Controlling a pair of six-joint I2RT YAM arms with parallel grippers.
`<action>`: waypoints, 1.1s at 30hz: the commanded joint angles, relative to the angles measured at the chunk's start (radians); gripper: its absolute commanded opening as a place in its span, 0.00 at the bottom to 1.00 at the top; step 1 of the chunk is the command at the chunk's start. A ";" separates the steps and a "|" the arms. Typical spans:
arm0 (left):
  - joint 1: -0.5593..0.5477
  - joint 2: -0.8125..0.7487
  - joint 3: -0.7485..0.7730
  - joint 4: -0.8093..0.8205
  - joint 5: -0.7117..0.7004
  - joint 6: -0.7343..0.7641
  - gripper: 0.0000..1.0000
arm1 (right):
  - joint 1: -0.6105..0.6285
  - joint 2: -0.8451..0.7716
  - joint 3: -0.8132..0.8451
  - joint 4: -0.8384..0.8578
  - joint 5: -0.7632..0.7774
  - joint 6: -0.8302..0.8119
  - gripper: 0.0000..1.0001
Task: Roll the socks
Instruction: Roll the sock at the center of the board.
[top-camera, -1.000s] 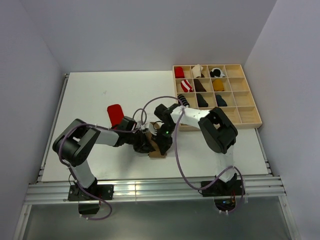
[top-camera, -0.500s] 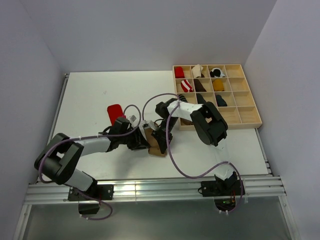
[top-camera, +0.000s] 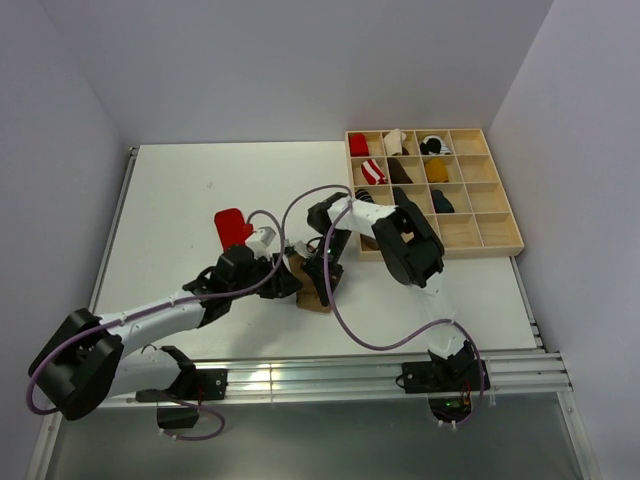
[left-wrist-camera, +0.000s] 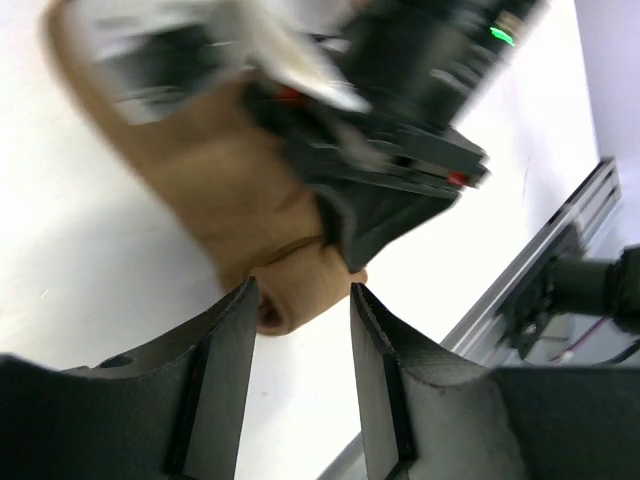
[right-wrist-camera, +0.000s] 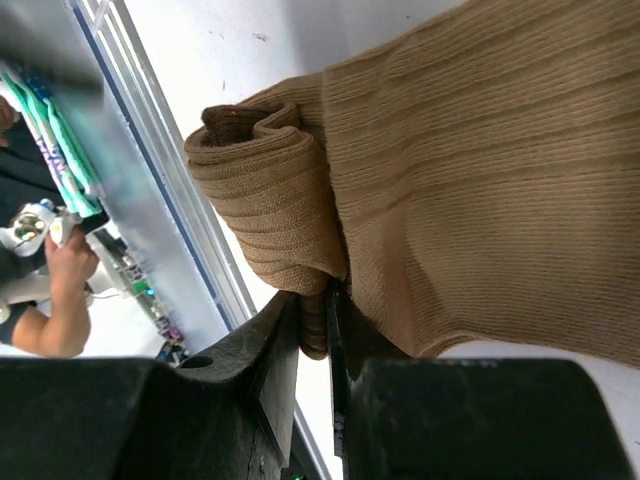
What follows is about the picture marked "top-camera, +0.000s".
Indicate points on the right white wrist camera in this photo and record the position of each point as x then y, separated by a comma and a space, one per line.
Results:
302, 249

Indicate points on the rolled cream sock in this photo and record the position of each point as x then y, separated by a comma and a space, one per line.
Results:
394, 142

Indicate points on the wooden compartment tray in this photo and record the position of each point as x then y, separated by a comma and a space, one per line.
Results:
483, 224

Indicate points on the aluminium frame rail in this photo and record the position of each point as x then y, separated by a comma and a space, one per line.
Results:
369, 377

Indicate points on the red patterned sock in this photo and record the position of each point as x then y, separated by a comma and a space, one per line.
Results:
232, 228

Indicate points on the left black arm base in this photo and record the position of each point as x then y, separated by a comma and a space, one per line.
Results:
189, 396

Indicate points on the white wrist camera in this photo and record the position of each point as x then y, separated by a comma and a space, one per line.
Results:
260, 240
302, 249

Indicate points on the rolled mustard yellow sock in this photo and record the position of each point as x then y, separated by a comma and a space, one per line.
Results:
436, 171

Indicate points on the rolled dark brown sock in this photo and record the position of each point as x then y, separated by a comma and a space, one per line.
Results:
397, 173

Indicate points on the rolled taupe sock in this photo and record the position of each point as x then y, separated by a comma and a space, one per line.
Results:
369, 243

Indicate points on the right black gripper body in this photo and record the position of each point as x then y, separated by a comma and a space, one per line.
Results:
336, 242

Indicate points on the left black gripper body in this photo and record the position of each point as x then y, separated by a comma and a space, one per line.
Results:
260, 268

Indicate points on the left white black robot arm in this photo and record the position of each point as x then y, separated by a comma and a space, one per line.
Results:
90, 357

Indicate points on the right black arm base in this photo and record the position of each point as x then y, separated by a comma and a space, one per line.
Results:
450, 390

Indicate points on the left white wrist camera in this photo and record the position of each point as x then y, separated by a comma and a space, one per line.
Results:
260, 240

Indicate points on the rolled red white striped sock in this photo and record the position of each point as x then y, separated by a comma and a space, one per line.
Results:
373, 173

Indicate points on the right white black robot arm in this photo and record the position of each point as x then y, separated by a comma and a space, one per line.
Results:
413, 254

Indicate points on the rolled black white ribbed sock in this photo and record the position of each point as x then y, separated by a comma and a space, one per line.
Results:
363, 195

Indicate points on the rolled dark teal sock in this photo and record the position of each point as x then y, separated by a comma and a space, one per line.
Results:
440, 203

